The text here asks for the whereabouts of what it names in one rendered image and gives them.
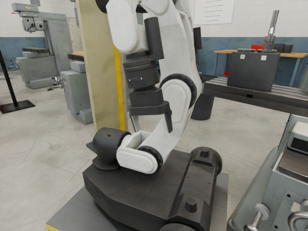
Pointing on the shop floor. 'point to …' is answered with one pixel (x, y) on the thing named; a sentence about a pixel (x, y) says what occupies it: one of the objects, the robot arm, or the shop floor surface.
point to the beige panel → (102, 69)
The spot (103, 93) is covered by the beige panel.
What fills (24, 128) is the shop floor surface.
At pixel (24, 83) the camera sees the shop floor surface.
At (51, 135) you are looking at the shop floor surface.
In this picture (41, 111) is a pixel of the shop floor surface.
